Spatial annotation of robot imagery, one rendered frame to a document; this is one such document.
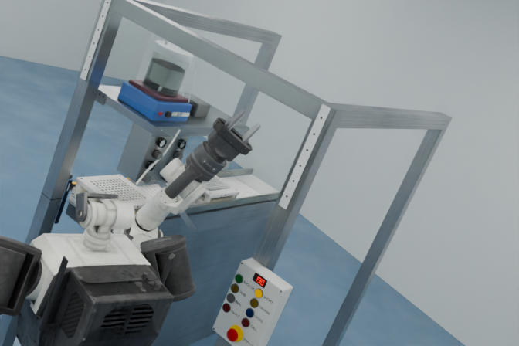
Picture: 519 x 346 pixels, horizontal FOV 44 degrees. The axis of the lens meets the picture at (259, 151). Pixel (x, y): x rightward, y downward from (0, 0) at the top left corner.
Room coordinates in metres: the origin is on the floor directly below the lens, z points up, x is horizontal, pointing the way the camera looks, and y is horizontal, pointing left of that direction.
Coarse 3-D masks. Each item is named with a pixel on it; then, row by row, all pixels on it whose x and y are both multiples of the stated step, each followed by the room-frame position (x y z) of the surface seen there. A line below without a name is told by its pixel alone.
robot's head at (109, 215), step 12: (96, 204) 1.33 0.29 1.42; (108, 204) 1.35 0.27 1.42; (120, 204) 1.36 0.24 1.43; (96, 216) 1.30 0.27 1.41; (108, 216) 1.33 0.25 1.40; (120, 216) 1.34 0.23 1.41; (132, 216) 1.36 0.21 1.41; (96, 228) 1.35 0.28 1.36; (108, 228) 1.34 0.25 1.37; (120, 228) 1.35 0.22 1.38; (96, 240) 1.32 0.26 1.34; (108, 240) 1.34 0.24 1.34
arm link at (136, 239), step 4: (116, 232) 1.69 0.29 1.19; (120, 232) 1.66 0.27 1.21; (124, 232) 1.66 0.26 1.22; (160, 232) 1.74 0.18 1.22; (128, 236) 1.65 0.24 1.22; (132, 236) 1.65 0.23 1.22; (136, 236) 1.65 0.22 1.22; (140, 236) 1.64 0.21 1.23; (144, 236) 1.63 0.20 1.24; (148, 236) 1.63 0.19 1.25; (160, 236) 1.73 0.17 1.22; (132, 240) 1.64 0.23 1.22; (136, 240) 1.62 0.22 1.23; (140, 240) 1.61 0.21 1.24; (144, 240) 1.59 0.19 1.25; (136, 244) 1.60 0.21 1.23; (140, 248) 1.57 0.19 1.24
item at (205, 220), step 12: (252, 204) 3.12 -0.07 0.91; (264, 204) 3.21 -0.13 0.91; (72, 216) 2.41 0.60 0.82; (180, 216) 2.62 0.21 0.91; (192, 216) 2.69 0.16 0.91; (204, 216) 2.77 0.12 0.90; (216, 216) 2.86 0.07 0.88; (228, 216) 2.95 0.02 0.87; (240, 216) 3.05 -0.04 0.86; (252, 216) 3.15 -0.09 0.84; (264, 216) 3.26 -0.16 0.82; (84, 228) 2.36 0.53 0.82; (168, 228) 2.56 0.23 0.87; (180, 228) 2.64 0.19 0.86; (204, 228) 2.80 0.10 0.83
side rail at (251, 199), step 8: (224, 200) 2.89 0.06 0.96; (232, 200) 2.94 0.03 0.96; (240, 200) 2.99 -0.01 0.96; (248, 200) 3.06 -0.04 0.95; (256, 200) 3.13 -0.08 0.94; (264, 200) 3.20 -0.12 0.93; (192, 208) 2.67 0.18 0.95; (200, 208) 2.72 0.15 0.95; (208, 208) 2.77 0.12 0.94; (216, 208) 2.83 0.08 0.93; (168, 216) 2.54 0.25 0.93
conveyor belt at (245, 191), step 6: (228, 180) 3.29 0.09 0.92; (234, 180) 3.33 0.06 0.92; (138, 186) 2.73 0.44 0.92; (144, 186) 2.76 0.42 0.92; (150, 186) 2.78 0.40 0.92; (156, 186) 2.81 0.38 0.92; (234, 186) 3.24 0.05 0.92; (240, 186) 3.28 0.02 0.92; (246, 186) 3.32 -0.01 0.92; (150, 192) 2.72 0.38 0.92; (156, 192) 2.74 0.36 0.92; (240, 192) 3.19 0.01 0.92; (246, 192) 3.23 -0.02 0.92; (252, 192) 3.26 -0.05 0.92; (258, 192) 3.30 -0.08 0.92; (72, 198) 2.39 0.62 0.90; (72, 204) 2.39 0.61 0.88; (192, 204) 2.78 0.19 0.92
